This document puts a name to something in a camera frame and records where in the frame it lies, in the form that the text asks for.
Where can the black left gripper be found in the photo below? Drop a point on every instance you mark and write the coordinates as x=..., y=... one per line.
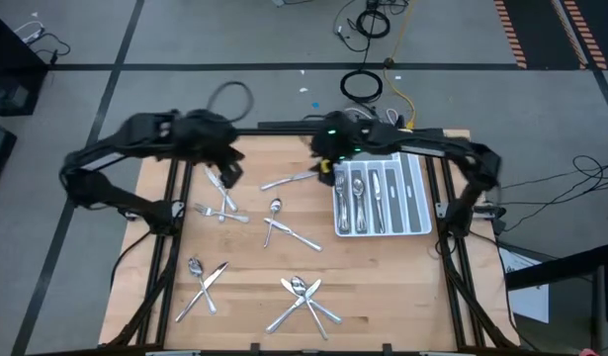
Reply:
x=207, y=136

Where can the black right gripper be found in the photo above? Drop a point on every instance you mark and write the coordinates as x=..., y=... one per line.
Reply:
x=340, y=136

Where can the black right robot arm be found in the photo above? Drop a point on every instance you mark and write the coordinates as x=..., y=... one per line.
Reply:
x=461, y=148

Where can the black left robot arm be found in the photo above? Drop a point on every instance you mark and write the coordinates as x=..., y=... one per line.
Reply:
x=101, y=190

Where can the white cutlery tray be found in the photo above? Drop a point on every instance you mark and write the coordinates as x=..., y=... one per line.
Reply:
x=407, y=207

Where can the white paper sheet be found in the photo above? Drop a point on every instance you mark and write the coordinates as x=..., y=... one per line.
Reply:
x=531, y=301

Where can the black desk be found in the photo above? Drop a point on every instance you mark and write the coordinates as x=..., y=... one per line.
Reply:
x=555, y=269

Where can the black cabinet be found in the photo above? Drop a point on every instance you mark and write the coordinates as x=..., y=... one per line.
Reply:
x=7, y=74

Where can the black aluminium table frame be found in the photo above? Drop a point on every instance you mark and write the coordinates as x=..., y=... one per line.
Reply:
x=274, y=132

